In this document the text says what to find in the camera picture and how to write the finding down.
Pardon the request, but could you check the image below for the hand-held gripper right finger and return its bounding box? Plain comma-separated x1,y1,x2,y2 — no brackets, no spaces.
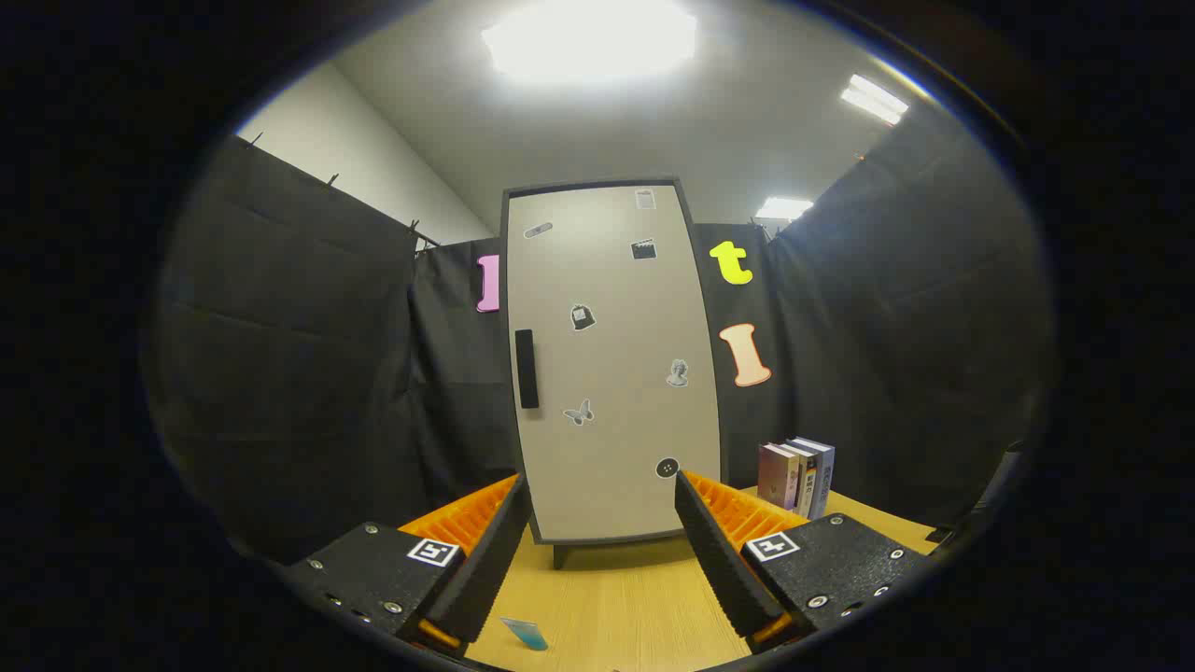
674,469,932,656

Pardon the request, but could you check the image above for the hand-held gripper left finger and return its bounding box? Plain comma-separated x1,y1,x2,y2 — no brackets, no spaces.
283,473,534,656

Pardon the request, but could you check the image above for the white blue cosmetic tube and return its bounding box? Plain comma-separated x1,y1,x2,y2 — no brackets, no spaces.
499,617,550,651

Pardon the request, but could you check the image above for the black door handle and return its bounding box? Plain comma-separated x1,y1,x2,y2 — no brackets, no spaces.
515,329,541,410

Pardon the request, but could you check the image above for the grey cabinet door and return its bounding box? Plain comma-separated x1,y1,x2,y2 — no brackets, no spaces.
506,185,722,542

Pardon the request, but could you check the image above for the grey cabinet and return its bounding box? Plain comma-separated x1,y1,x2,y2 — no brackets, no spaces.
500,177,727,570

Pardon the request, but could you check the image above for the white spine book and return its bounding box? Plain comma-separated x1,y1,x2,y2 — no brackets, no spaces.
782,441,819,517

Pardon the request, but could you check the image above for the black backdrop cloth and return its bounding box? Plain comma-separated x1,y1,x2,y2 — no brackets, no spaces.
140,93,1056,561

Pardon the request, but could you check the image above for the large ceiling light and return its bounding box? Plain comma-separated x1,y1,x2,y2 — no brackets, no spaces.
481,0,699,85

